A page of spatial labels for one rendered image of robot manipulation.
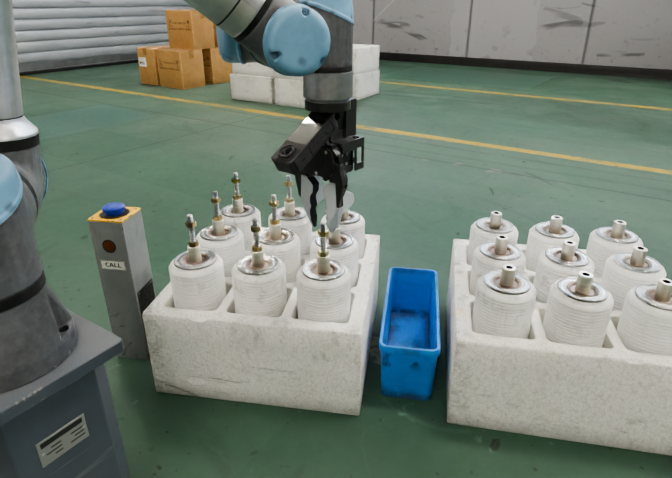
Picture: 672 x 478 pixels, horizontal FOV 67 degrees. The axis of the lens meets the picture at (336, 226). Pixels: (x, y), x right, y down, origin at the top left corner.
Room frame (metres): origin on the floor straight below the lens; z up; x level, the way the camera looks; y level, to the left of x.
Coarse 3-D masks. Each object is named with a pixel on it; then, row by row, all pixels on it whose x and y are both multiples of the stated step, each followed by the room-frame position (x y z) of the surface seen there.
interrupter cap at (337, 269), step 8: (304, 264) 0.79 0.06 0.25; (312, 264) 0.79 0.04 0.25; (336, 264) 0.79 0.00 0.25; (304, 272) 0.76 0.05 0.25; (312, 272) 0.76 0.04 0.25; (328, 272) 0.77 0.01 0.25; (336, 272) 0.76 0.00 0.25; (344, 272) 0.76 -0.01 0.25; (320, 280) 0.74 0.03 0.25; (328, 280) 0.74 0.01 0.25
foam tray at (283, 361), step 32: (288, 288) 0.84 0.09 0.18; (352, 288) 0.83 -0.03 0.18; (160, 320) 0.74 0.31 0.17; (192, 320) 0.73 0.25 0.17; (224, 320) 0.73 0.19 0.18; (256, 320) 0.72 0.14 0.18; (288, 320) 0.72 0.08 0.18; (352, 320) 0.72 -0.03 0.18; (160, 352) 0.74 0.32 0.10; (192, 352) 0.73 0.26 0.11; (224, 352) 0.72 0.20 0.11; (256, 352) 0.71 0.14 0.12; (288, 352) 0.71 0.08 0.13; (320, 352) 0.70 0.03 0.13; (352, 352) 0.69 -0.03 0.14; (160, 384) 0.75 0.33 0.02; (192, 384) 0.73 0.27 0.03; (224, 384) 0.73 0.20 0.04; (256, 384) 0.72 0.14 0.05; (288, 384) 0.71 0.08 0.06; (320, 384) 0.70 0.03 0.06; (352, 384) 0.69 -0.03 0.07
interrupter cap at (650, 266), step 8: (616, 256) 0.82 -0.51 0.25; (624, 256) 0.82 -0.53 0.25; (648, 256) 0.82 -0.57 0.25; (624, 264) 0.79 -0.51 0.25; (632, 264) 0.80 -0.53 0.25; (648, 264) 0.79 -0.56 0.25; (656, 264) 0.79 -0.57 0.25; (640, 272) 0.76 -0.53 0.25; (648, 272) 0.76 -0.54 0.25; (656, 272) 0.77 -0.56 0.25
